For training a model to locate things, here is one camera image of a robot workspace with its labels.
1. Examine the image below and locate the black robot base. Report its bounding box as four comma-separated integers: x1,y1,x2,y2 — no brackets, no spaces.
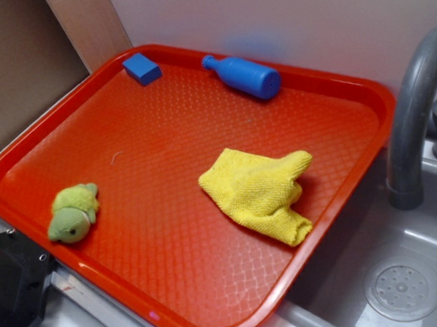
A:
0,229,54,327

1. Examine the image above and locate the yellow cloth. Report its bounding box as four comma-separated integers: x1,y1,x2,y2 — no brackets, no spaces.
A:
198,148,313,247

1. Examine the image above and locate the red plastic tray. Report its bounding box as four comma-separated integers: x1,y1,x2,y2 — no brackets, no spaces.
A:
0,45,395,327

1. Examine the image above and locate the blue plastic bottle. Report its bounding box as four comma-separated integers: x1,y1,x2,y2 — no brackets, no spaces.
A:
202,55,282,100

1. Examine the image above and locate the blue rectangular block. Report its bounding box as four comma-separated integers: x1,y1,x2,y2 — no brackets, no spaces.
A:
122,53,163,86

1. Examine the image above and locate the green plush turtle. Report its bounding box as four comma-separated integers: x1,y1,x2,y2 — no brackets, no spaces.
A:
48,183,100,244

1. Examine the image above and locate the grey plastic sink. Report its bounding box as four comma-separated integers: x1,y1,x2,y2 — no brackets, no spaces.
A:
278,153,437,327

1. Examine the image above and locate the grey faucet spout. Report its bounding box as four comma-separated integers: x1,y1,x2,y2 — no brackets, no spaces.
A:
386,27,437,210

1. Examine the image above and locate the wooden board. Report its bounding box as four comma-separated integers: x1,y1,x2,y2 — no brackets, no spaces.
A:
45,0,133,72

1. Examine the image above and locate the round sink drain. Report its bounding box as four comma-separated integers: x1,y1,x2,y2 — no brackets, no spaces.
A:
364,257,437,322

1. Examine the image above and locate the brown cardboard panel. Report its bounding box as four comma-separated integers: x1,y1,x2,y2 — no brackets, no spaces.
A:
0,0,88,150

